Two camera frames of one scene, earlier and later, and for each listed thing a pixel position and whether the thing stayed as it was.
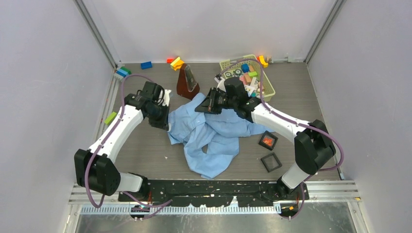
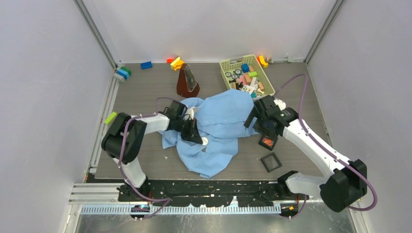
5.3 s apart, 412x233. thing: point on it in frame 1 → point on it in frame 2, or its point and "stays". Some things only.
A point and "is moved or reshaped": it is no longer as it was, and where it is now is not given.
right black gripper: (209, 105) → (253, 113)
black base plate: (214, 192) stays
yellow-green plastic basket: (248, 69) stays
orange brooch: (268, 141) stays
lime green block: (110, 118) stays
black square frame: (271, 162) stays
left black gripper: (163, 124) → (192, 134)
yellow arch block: (262, 59) stays
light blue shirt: (210, 141) is moved or reshaped
